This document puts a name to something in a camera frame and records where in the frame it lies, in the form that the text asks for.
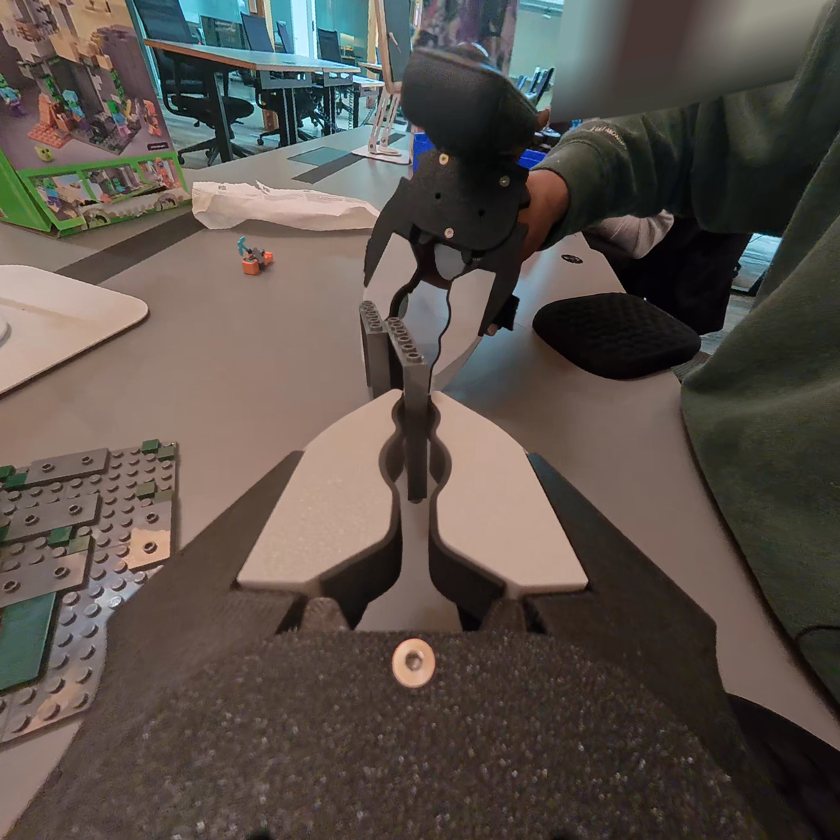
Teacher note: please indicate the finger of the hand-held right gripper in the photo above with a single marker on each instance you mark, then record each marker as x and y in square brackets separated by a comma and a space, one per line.
[456, 266]
[410, 289]

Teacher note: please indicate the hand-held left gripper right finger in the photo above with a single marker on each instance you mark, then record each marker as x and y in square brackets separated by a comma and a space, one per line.
[505, 512]

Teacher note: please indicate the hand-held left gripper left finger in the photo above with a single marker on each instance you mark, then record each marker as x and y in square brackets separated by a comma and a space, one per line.
[321, 512]

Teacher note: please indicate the grey toy brick wall assembly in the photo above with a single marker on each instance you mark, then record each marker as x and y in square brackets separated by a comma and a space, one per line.
[415, 420]

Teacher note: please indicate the person's right forearm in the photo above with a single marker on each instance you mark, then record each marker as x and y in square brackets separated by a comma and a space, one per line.
[656, 164]

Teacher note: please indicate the grey desk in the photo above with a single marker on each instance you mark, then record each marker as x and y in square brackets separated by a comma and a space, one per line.
[262, 341]

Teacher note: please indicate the person's right hand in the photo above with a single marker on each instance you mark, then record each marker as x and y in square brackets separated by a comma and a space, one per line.
[548, 210]

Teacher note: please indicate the blue plastic bin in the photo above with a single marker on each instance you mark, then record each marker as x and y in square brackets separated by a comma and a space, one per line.
[533, 157]

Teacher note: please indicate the monitor with pale stand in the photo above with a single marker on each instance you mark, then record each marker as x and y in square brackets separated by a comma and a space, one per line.
[384, 131]

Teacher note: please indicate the white paper bag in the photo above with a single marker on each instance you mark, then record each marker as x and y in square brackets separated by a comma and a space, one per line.
[282, 207]

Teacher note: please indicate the orange toy brick figure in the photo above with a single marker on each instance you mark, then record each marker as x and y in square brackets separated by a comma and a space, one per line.
[250, 266]

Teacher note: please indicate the white undershirt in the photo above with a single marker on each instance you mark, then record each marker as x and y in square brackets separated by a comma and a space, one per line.
[630, 233]

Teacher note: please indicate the black chair armrest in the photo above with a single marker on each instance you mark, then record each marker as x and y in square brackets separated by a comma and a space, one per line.
[617, 334]

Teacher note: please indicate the grey studded baseplate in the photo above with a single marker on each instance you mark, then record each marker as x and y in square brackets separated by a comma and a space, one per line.
[98, 558]

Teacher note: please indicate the person's dark pants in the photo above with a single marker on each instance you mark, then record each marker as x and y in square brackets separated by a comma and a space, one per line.
[689, 282]

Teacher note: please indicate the background long table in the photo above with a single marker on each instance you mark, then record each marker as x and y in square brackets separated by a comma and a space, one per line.
[262, 62]

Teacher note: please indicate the person's green sweatshirt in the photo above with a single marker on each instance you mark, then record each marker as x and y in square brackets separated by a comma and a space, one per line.
[774, 459]

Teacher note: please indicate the row of black office chairs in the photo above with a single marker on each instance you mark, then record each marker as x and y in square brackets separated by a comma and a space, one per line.
[203, 105]

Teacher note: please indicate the white flat stand base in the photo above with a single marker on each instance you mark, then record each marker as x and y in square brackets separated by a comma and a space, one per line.
[65, 308]

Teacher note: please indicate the green toy set box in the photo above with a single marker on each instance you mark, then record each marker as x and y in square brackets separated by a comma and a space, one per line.
[85, 131]

